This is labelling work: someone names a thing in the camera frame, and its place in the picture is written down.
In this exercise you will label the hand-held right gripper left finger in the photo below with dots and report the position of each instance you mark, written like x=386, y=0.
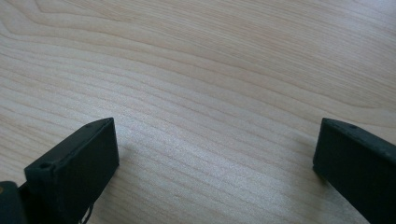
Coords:
x=74, y=168

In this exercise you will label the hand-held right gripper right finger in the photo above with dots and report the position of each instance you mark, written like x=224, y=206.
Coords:
x=358, y=168

